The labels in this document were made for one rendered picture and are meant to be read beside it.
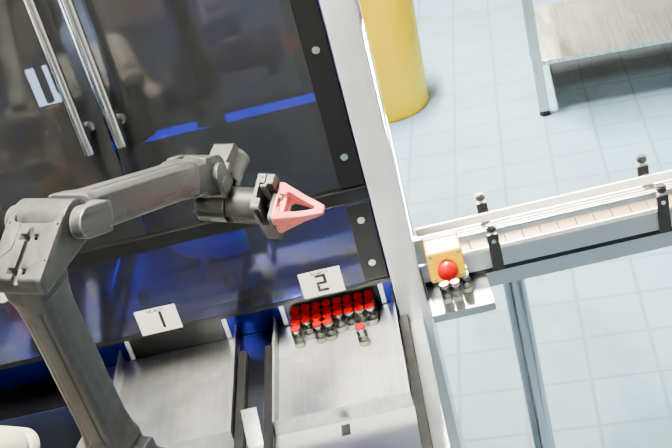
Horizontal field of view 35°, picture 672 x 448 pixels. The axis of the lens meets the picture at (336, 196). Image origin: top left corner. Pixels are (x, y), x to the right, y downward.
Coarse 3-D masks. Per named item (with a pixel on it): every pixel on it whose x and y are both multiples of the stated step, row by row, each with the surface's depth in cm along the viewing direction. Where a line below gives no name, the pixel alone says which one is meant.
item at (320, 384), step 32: (384, 320) 221; (288, 352) 220; (320, 352) 217; (352, 352) 215; (384, 352) 212; (288, 384) 211; (320, 384) 208; (352, 384) 206; (384, 384) 204; (288, 416) 202; (320, 416) 197; (352, 416) 197
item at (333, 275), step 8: (312, 272) 213; (320, 272) 213; (328, 272) 213; (336, 272) 213; (304, 280) 213; (312, 280) 213; (320, 280) 214; (328, 280) 214; (336, 280) 214; (304, 288) 214; (312, 288) 214; (336, 288) 215; (344, 288) 215; (304, 296) 215; (312, 296) 215
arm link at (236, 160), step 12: (216, 144) 173; (228, 144) 172; (228, 156) 170; (240, 156) 173; (216, 168) 162; (228, 168) 168; (240, 168) 172; (216, 180) 162; (228, 180) 165; (240, 180) 172; (228, 192) 165
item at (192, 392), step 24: (240, 336) 229; (120, 360) 227; (144, 360) 230; (168, 360) 227; (192, 360) 225; (216, 360) 223; (120, 384) 223; (144, 384) 222; (168, 384) 220; (192, 384) 218; (216, 384) 216; (144, 408) 215; (168, 408) 213; (192, 408) 211; (216, 408) 210; (144, 432) 209; (168, 432) 207; (192, 432) 205; (216, 432) 203
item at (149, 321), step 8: (136, 312) 215; (144, 312) 215; (152, 312) 215; (168, 312) 215; (176, 312) 216; (144, 320) 216; (152, 320) 216; (160, 320) 216; (168, 320) 216; (176, 320) 216; (144, 328) 217; (152, 328) 217; (160, 328) 217; (168, 328) 217; (176, 328) 217
